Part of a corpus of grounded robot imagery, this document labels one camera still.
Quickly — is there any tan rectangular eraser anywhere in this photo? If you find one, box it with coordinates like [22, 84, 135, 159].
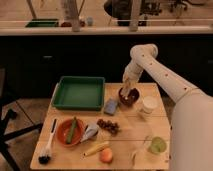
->
[120, 87, 130, 97]

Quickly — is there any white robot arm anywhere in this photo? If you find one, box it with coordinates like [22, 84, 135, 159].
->
[123, 44, 213, 171]

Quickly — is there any dark brown bowl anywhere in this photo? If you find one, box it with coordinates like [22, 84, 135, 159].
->
[118, 88, 140, 107]

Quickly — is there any blue sponge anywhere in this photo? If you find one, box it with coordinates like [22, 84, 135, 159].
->
[104, 99, 118, 115]

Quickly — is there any white paper cup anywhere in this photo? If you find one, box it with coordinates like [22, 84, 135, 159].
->
[142, 96, 158, 114]

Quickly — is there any bunch of dark grapes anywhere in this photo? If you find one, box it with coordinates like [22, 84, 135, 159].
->
[97, 119, 119, 135]

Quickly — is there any wooden table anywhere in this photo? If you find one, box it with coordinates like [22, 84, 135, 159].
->
[30, 83, 170, 171]

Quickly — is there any green plastic tray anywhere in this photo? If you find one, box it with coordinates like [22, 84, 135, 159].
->
[52, 76, 105, 111]

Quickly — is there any green cucumber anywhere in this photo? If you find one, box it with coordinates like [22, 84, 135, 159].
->
[66, 117, 77, 144]

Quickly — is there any green plastic cup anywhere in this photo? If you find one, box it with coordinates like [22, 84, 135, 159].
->
[149, 137, 167, 155]

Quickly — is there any yellow corn cob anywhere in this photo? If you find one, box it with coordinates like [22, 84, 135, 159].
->
[83, 141, 109, 156]

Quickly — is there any background blue cup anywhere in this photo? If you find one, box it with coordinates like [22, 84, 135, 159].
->
[86, 17, 94, 26]

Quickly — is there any orange fruit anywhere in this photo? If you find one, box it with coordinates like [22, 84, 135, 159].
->
[99, 148, 113, 163]

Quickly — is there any orange plastic bowl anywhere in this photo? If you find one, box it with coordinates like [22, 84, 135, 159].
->
[56, 119, 85, 147]

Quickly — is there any background green tray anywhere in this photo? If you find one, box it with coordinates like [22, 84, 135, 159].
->
[25, 19, 59, 28]

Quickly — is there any white black dish brush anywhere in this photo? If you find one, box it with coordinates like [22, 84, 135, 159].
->
[38, 119, 57, 164]

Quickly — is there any black office chair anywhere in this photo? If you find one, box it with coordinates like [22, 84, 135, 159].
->
[0, 68, 43, 171]

